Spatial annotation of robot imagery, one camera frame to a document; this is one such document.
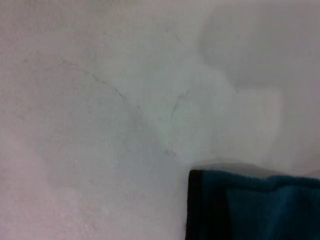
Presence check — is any blue rag with black trim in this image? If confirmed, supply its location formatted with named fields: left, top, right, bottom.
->
left=185, top=169, right=320, bottom=240

